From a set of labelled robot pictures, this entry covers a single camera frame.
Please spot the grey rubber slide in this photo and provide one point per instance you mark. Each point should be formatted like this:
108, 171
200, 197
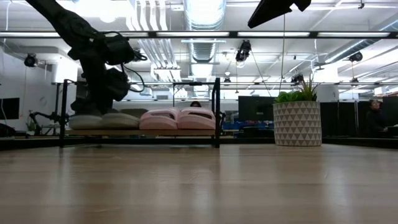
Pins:
85, 123
121, 121

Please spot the pink rubber slide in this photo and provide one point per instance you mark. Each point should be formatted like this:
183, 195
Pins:
158, 123
196, 123

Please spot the background black robot arm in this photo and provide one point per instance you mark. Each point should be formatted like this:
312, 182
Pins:
46, 116

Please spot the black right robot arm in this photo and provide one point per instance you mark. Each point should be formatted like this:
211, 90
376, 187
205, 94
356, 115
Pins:
270, 11

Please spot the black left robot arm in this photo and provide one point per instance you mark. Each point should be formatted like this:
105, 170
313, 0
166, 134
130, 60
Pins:
62, 21

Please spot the black monitor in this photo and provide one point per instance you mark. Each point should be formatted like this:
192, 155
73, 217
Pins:
9, 109
255, 109

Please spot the person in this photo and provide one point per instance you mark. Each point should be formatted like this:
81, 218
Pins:
374, 119
195, 104

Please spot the blue storage bin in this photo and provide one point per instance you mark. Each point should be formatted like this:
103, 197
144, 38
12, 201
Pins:
230, 126

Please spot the black rig crossbar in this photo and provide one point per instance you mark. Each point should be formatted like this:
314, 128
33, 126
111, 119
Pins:
233, 34

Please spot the green succulent in patterned pot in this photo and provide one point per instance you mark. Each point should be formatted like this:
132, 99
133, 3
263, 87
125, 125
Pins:
297, 124

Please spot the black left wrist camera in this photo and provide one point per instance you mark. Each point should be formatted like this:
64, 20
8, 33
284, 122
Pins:
117, 84

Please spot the wooden shelf with black frame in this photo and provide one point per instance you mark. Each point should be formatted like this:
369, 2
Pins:
140, 132

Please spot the black hanging camera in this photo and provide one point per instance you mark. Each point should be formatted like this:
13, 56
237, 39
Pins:
356, 56
30, 60
244, 49
297, 78

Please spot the silver ventilation duct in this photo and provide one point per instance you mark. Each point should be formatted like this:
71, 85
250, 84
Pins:
203, 15

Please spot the black partition wall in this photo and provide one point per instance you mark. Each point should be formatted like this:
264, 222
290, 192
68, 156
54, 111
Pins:
342, 118

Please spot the black table rig frame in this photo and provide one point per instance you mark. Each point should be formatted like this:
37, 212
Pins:
342, 141

